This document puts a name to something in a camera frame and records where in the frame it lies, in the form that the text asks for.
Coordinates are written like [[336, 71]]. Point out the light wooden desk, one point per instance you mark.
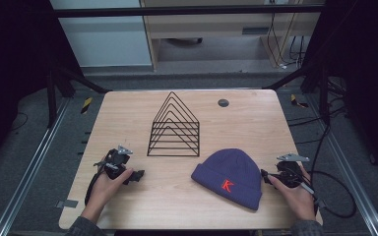
[[210, 28]]

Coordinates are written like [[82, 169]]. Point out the black curtain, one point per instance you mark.
[[367, 82], [13, 65]]

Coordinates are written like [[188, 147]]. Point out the black and yellow tape strip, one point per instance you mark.
[[86, 105], [298, 101]]

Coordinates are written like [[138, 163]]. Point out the aluminium floor rail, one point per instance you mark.
[[351, 170], [29, 170]]

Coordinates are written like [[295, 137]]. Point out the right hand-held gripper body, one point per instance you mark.
[[288, 173]]

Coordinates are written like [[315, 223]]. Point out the grey tape piece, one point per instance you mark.
[[67, 204]]

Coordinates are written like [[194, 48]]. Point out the black metal stand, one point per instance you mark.
[[323, 91], [51, 98]]

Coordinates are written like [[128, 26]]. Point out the purple knit beanie hat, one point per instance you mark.
[[229, 170]]

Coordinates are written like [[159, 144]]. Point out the white cabinet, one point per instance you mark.
[[105, 39]]

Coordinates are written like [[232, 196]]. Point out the person's right hand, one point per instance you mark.
[[300, 203]]

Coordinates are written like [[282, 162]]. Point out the black horizontal frame bar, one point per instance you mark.
[[177, 11]]

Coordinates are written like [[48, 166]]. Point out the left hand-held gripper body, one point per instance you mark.
[[114, 162]]

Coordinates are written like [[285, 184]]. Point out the person's left hand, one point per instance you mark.
[[103, 191]]

